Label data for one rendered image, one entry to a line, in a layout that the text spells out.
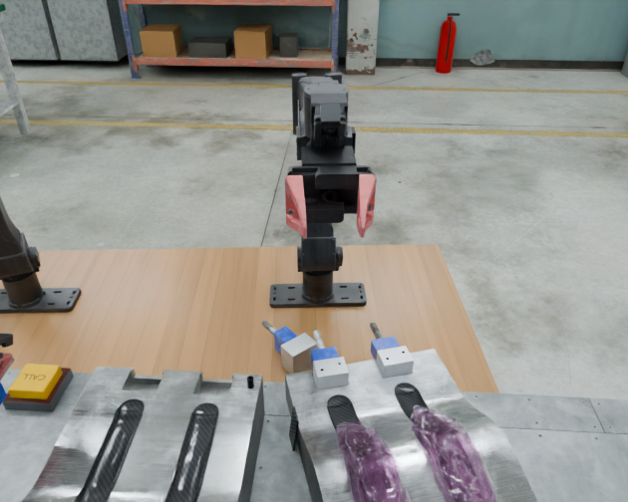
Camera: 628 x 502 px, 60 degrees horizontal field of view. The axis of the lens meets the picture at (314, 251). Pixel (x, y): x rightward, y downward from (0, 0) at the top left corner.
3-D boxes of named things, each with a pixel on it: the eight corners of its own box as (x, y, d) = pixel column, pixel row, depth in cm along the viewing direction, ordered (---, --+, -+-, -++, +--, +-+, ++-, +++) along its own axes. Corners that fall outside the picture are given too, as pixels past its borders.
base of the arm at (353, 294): (369, 274, 107) (365, 255, 113) (267, 276, 106) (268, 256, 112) (367, 306, 111) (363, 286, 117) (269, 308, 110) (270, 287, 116)
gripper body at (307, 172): (373, 171, 64) (366, 145, 70) (287, 172, 64) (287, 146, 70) (369, 218, 68) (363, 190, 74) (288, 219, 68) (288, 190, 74)
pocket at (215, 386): (202, 387, 85) (200, 371, 83) (236, 389, 85) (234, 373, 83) (195, 410, 81) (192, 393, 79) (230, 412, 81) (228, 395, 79)
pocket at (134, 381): (136, 384, 86) (132, 368, 84) (168, 385, 86) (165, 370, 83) (126, 406, 82) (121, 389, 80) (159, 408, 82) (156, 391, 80)
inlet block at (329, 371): (302, 345, 97) (302, 322, 94) (330, 342, 98) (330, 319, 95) (317, 400, 86) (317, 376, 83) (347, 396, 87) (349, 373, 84)
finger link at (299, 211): (351, 205, 57) (344, 166, 65) (284, 206, 57) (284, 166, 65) (348, 257, 61) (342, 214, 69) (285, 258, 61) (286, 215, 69)
